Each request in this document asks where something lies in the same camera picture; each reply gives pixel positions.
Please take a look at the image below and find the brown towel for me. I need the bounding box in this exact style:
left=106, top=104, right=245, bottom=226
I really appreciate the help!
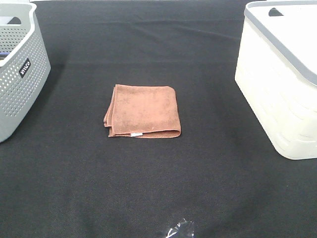
left=104, top=84, right=181, bottom=139

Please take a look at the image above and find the black table cloth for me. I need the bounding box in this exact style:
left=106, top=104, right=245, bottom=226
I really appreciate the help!
left=0, top=0, right=317, bottom=238

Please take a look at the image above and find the clear tape piece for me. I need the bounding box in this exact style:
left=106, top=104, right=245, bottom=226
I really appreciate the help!
left=165, top=218, right=194, bottom=238

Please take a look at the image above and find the grey perforated plastic basket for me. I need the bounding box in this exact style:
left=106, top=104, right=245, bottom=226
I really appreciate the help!
left=0, top=0, right=51, bottom=142

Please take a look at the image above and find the blue item in basket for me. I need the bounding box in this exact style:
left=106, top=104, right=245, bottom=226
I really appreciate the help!
left=0, top=52, right=9, bottom=60

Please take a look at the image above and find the white plastic basket grey rim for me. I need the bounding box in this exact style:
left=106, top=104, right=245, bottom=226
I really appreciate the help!
left=235, top=0, right=317, bottom=160

